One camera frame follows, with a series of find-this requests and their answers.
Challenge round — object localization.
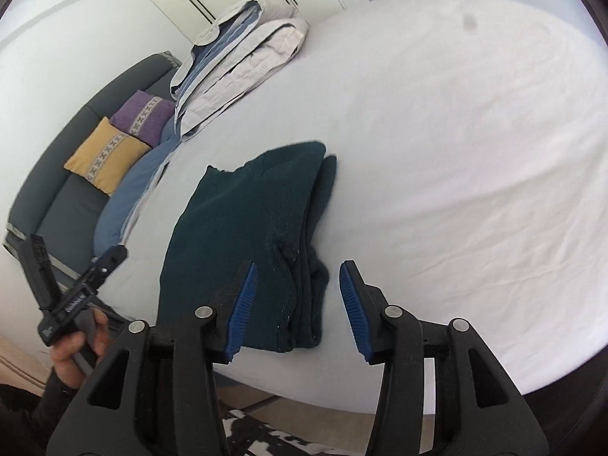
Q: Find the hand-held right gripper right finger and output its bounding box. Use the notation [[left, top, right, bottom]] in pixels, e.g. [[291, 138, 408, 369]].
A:
[[338, 260, 561, 456]]

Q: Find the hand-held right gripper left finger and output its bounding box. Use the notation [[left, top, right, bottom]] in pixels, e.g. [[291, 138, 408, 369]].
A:
[[46, 260, 260, 456]]

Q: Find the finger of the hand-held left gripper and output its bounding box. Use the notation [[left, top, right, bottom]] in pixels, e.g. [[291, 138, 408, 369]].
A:
[[76, 245, 128, 298], [16, 234, 62, 314]]

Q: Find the dark green sweater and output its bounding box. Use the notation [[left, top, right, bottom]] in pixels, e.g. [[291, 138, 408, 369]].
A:
[[157, 141, 339, 353]]

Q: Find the person's left forearm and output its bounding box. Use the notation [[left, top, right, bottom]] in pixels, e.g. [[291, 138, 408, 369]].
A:
[[0, 370, 84, 456]]

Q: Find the person's left hand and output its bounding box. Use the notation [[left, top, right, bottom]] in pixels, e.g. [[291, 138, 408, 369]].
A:
[[50, 311, 111, 388]]

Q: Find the blue pillow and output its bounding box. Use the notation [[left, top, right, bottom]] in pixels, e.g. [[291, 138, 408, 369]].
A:
[[93, 119, 184, 257]]

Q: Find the dark grey sofa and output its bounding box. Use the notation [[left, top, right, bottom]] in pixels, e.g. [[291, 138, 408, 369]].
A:
[[2, 51, 184, 295]]

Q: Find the yellow patterned cushion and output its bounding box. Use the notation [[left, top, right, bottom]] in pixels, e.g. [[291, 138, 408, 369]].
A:
[[63, 117, 153, 196]]

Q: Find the black and white rug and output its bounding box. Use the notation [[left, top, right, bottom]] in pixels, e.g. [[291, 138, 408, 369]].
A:
[[221, 406, 376, 456]]

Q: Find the purple patterned cushion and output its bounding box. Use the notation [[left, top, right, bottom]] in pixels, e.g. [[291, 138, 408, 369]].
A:
[[109, 89, 177, 147]]

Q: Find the white bed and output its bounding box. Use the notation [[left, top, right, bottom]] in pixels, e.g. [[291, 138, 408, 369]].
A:
[[92, 0, 608, 414]]

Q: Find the folded grey and blue duvet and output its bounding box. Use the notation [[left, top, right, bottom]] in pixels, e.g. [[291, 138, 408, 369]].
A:
[[170, 0, 310, 141]]

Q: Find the black wardrobe handle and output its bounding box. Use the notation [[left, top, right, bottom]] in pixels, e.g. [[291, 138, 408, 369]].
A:
[[179, 0, 210, 24], [185, 0, 216, 21]]

